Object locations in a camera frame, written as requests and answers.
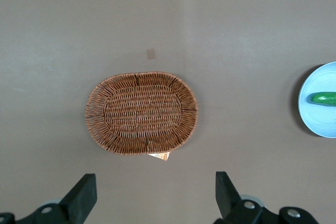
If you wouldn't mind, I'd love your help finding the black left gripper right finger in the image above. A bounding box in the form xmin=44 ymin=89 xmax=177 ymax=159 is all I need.
xmin=214 ymin=171 xmax=318 ymax=224

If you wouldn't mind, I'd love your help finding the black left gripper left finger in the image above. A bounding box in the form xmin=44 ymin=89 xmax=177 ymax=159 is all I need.
xmin=16 ymin=173 xmax=98 ymax=224

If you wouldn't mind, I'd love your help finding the orange paper basket tag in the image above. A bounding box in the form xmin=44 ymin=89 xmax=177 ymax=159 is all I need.
xmin=147 ymin=152 xmax=170 ymax=162

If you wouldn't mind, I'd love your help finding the brown oval wicker basket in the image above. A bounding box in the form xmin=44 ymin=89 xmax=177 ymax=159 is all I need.
xmin=84 ymin=71 xmax=199 ymax=156

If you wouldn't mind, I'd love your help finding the light blue round plate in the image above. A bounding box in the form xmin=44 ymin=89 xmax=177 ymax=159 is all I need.
xmin=298 ymin=61 xmax=336 ymax=138

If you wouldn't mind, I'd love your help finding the green cucumber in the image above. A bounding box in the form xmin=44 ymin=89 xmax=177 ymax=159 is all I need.
xmin=310 ymin=92 xmax=336 ymax=108

